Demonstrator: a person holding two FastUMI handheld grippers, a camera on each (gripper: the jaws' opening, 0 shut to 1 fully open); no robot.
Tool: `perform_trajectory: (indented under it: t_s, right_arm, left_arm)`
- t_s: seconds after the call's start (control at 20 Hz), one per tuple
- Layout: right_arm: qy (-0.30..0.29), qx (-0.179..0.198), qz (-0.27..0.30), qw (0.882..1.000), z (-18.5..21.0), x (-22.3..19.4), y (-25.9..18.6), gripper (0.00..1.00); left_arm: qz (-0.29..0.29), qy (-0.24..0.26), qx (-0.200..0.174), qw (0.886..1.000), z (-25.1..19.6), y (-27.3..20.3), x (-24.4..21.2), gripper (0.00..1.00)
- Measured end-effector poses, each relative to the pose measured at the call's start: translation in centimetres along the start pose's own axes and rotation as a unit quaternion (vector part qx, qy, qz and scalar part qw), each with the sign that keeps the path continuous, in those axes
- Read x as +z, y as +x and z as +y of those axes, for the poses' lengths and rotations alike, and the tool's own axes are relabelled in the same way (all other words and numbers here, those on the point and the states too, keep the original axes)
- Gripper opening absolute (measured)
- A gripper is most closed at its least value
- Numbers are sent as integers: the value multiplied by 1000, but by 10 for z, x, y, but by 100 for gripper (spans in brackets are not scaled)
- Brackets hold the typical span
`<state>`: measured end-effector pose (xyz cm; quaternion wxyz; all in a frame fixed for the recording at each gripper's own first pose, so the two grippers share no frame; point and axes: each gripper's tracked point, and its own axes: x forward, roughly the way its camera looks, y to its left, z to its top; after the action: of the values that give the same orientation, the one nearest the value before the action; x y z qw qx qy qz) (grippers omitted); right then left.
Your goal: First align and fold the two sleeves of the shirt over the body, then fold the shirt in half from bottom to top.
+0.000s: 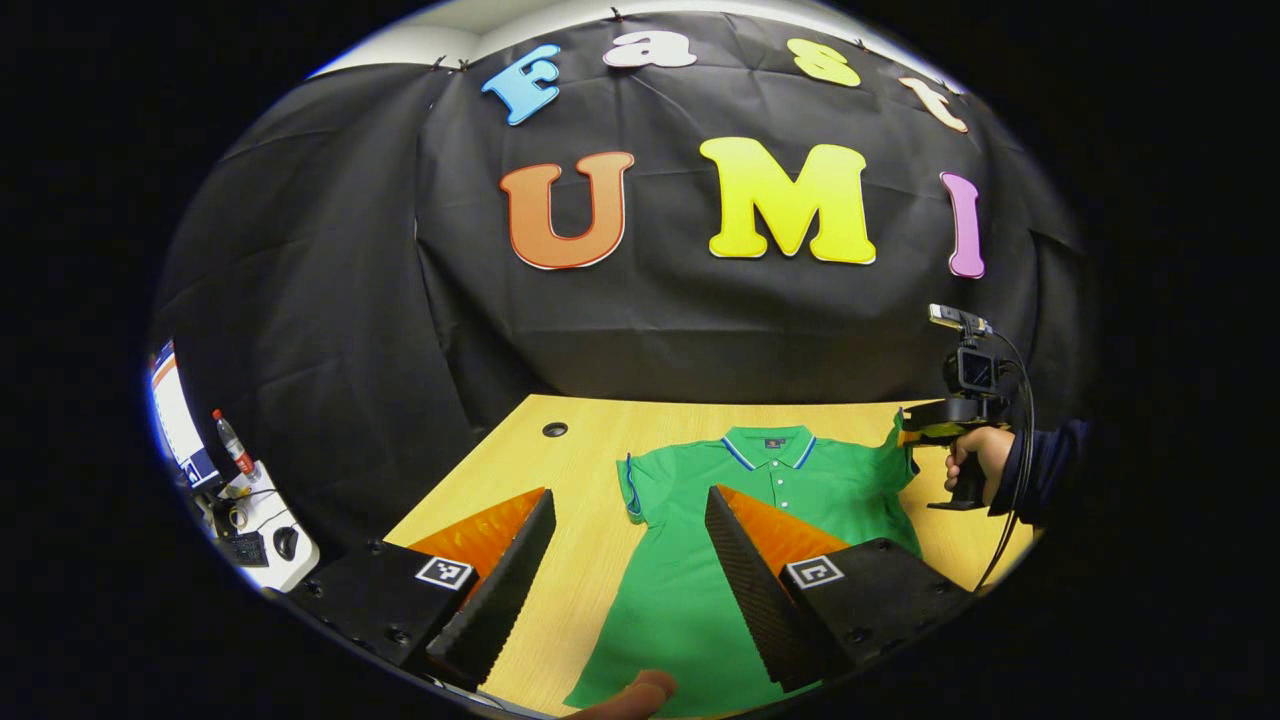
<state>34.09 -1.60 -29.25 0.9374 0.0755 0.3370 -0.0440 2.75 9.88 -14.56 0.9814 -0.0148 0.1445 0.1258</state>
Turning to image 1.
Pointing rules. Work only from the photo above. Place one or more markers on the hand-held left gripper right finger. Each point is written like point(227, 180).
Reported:
point(760, 600)

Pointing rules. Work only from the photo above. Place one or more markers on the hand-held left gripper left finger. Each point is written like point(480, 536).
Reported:
point(500, 600)

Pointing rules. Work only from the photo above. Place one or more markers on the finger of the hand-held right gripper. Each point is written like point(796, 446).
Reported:
point(945, 412)

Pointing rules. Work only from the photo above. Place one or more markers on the green T-shirt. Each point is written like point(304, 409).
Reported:
point(670, 590)

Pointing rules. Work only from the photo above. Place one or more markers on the white desk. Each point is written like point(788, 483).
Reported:
point(300, 565)

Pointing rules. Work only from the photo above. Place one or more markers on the black computer mouse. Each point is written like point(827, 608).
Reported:
point(287, 543)

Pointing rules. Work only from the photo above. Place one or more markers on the black backdrop cloth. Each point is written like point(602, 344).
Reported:
point(700, 330)

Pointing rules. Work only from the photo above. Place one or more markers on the black keyboard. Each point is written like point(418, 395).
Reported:
point(245, 550)

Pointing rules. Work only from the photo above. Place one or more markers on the red capped plastic bottle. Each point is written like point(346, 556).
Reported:
point(238, 452)

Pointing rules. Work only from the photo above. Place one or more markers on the computer monitor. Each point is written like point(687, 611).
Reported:
point(178, 420)

